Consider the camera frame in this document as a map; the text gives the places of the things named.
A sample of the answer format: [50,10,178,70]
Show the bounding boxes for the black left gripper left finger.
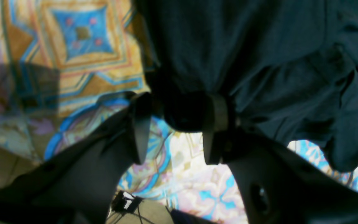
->
[0,92,152,224]

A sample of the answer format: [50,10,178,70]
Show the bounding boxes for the black t-shirt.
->
[134,0,358,172]

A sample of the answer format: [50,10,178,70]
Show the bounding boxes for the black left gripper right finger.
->
[203,95,358,224]

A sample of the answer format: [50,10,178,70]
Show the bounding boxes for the patterned tablecloth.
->
[0,0,358,224]

